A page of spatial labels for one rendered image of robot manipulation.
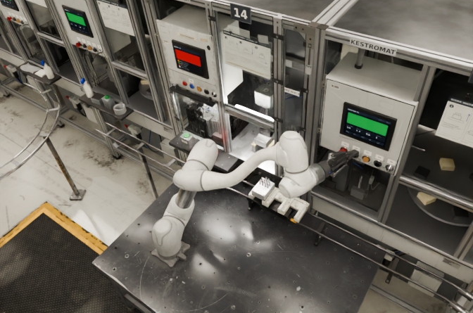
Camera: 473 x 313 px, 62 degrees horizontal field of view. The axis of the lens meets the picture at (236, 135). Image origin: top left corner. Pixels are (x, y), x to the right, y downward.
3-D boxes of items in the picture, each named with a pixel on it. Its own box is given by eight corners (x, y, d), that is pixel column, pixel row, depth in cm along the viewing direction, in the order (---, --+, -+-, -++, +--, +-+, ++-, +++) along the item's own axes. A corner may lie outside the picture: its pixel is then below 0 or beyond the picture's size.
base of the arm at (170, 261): (177, 272, 240) (174, 267, 236) (150, 254, 250) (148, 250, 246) (195, 249, 250) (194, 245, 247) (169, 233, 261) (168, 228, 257)
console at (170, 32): (167, 84, 265) (152, 21, 233) (194, 64, 281) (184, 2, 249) (217, 104, 245) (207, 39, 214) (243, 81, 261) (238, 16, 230)
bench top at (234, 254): (93, 266, 252) (91, 262, 249) (198, 161, 312) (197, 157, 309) (303, 428, 183) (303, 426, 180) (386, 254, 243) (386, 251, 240)
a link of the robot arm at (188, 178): (196, 179, 186) (206, 159, 196) (165, 179, 194) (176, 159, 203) (206, 197, 194) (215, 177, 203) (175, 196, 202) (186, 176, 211)
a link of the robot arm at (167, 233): (151, 253, 244) (143, 234, 229) (164, 229, 256) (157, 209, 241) (175, 259, 240) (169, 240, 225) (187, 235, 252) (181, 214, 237)
